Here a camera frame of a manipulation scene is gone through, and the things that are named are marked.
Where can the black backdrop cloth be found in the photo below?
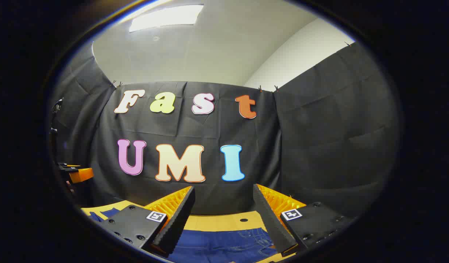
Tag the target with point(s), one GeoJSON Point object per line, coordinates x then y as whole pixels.
{"type": "Point", "coordinates": [319, 146]}

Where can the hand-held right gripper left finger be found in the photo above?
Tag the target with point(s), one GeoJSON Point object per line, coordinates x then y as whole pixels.
{"type": "Point", "coordinates": [180, 215]}

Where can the blue denim jeans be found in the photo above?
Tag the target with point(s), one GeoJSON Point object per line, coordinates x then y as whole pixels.
{"type": "Point", "coordinates": [224, 245]}

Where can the ceiling light panel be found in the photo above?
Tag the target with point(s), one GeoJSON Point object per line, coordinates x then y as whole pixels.
{"type": "Point", "coordinates": [166, 17]}

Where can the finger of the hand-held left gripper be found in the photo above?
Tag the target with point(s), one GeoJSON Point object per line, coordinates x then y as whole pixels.
{"type": "Point", "coordinates": [82, 175]}

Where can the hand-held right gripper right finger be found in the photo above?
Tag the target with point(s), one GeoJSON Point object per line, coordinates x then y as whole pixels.
{"type": "Point", "coordinates": [268, 219]}

